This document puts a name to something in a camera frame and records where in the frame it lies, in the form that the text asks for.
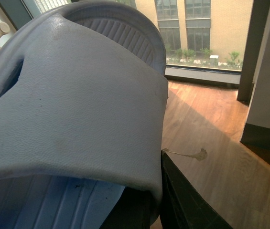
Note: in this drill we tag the light blue slipper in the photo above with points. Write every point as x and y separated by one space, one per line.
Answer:
82 102

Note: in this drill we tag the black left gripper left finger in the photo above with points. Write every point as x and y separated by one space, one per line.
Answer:
135 209

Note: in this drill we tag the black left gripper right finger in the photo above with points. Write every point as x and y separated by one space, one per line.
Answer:
182 206

